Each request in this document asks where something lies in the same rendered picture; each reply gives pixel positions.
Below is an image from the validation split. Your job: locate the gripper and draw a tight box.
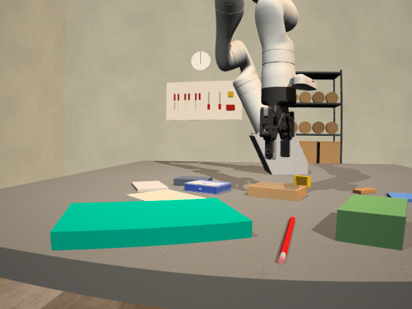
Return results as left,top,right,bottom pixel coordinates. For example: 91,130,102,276
259,86,297,160

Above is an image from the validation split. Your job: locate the covered wooden puzzle box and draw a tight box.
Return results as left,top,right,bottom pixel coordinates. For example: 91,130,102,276
248,182,308,202

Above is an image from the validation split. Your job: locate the blue flat pad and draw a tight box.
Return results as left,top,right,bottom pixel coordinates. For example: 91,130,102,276
386,192,412,203

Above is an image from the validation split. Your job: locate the brown cardboard box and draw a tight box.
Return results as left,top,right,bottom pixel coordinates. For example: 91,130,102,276
319,141,341,164
298,141,318,164

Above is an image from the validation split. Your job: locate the yellow block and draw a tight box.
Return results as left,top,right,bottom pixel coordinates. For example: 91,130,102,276
293,174,312,189

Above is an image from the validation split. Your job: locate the black shelf unit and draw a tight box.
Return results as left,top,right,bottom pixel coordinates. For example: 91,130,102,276
293,70,343,164

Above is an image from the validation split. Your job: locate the cream tool pegboard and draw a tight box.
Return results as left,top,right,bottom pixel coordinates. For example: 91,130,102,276
165,80,243,122

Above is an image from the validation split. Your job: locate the blue white card box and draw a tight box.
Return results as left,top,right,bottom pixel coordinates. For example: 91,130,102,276
184,180,232,196

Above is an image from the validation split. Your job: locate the slate grey book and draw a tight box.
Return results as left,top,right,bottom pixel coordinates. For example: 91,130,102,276
173,176,213,187

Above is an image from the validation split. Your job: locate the red pencil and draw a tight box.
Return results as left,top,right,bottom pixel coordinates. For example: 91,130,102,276
277,216,296,265

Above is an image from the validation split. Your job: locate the green block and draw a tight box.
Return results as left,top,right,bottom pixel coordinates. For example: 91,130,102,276
335,194,408,251

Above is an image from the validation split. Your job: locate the cream paper pad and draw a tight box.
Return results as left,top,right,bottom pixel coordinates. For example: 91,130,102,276
126,189,207,202

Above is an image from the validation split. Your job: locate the pale white pad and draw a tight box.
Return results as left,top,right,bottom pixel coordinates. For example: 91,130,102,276
131,180,169,193

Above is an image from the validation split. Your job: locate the grey table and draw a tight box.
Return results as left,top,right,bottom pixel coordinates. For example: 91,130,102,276
0,160,412,309

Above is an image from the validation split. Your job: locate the teal green book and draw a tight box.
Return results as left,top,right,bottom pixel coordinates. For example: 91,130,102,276
50,197,253,251

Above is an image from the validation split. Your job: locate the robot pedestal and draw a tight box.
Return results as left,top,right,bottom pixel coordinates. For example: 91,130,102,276
249,131,310,176

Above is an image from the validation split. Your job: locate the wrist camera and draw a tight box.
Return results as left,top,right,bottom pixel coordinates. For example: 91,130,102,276
288,73,318,91

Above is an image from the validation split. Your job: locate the white wall clock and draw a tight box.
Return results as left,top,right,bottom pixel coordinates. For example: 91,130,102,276
191,50,212,71

